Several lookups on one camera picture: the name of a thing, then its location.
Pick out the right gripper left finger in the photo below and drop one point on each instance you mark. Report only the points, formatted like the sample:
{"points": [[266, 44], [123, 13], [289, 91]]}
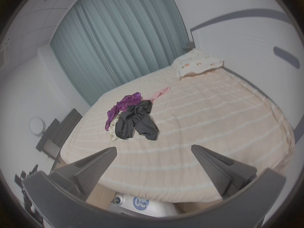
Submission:
{"points": [[95, 168]]}

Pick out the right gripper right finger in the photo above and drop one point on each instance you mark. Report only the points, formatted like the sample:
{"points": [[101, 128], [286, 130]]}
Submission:
{"points": [[213, 167]]}

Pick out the white printed pillow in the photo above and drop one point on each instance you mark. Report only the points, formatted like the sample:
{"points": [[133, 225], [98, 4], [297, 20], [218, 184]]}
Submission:
{"points": [[197, 62]]}

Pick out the bed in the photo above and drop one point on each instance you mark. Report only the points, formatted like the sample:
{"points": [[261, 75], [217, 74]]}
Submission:
{"points": [[201, 127]]}

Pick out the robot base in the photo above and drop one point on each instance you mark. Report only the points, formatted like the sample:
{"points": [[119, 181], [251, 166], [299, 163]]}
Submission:
{"points": [[142, 205]]}

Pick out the dark grey bedside table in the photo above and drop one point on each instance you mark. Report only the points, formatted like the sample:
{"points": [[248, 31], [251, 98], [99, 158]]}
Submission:
{"points": [[60, 132]]}

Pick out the purple garment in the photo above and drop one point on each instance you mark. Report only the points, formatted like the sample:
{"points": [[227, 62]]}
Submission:
{"points": [[123, 103]]}

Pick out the blue-green curtain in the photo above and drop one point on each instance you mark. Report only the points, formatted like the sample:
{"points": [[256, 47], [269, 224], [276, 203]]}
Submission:
{"points": [[114, 39]]}

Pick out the white printed garment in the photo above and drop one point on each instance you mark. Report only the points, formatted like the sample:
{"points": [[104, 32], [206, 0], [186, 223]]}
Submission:
{"points": [[113, 134]]}

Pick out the black garment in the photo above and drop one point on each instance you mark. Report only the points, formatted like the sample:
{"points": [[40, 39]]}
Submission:
{"points": [[142, 122]]}

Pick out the pink garment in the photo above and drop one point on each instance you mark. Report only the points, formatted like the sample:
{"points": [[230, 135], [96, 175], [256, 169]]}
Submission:
{"points": [[159, 94]]}

